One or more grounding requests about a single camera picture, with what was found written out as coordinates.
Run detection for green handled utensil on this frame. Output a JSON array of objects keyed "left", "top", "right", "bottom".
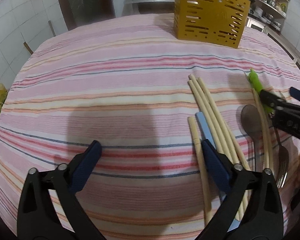
[{"left": 247, "top": 69, "right": 273, "bottom": 115}]

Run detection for brown metal spoon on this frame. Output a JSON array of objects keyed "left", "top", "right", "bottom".
[{"left": 241, "top": 105, "right": 262, "bottom": 172}]

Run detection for pink striped tablecloth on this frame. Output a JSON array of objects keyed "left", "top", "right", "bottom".
[{"left": 0, "top": 14, "right": 300, "bottom": 239}]

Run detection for dark wooden door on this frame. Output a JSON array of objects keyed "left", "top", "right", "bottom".
[{"left": 58, "top": 0, "right": 115, "bottom": 30}]

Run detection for wall shelf with jars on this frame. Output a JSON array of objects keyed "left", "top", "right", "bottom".
[{"left": 246, "top": 0, "right": 291, "bottom": 30}]

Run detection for metal fork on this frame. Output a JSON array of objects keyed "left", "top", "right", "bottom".
[{"left": 274, "top": 128, "right": 289, "bottom": 189}]

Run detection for yellow perforated utensil holder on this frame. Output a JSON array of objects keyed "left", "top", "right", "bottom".
[{"left": 174, "top": 0, "right": 250, "bottom": 48}]

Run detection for blue handled utensil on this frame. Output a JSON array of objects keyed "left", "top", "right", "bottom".
[{"left": 194, "top": 112, "right": 241, "bottom": 233}]

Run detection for beige chopstick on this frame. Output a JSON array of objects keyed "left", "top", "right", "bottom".
[
  {"left": 197, "top": 77, "right": 252, "bottom": 172},
  {"left": 252, "top": 88, "right": 270, "bottom": 168},
  {"left": 258, "top": 104, "right": 275, "bottom": 172},
  {"left": 188, "top": 80, "right": 233, "bottom": 163},
  {"left": 189, "top": 74, "right": 249, "bottom": 168},
  {"left": 187, "top": 116, "right": 213, "bottom": 225}
]

